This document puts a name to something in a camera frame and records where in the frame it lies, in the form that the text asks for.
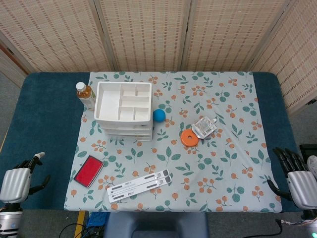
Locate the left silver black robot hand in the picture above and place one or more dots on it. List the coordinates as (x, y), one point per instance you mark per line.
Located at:
(15, 183)

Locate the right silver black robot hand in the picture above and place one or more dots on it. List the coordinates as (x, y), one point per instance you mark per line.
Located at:
(303, 188)

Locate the blue ball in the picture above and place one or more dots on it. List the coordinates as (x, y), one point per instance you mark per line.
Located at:
(159, 115)

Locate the orange disc with hole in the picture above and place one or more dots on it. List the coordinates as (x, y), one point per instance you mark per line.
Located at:
(185, 141)

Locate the floral tablecloth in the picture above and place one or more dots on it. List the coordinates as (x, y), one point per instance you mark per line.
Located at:
(223, 173)

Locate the silver foil snack pouch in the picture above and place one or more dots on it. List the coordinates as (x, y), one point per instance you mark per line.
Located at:
(204, 127)

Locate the tea bottle with white cap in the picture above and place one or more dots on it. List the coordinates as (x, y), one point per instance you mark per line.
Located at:
(85, 95)

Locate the teal table cover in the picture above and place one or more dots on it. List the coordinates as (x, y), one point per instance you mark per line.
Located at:
(37, 124)

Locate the bamboo folding screen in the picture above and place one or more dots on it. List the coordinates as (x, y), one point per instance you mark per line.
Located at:
(148, 37)

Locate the blue plastic basket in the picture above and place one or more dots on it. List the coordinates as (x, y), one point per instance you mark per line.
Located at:
(97, 219)

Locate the white drawer organizer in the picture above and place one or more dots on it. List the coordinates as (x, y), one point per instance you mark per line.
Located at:
(109, 104)

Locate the white folding laptop stand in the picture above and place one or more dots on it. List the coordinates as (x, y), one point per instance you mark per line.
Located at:
(138, 186)

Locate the white sneaker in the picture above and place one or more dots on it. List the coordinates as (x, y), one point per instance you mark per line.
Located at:
(312, 162)

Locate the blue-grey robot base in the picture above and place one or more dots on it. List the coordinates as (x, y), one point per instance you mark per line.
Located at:
(156, 225)

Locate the red ink pad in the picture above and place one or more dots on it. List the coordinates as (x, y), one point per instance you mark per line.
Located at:
(88, 171)

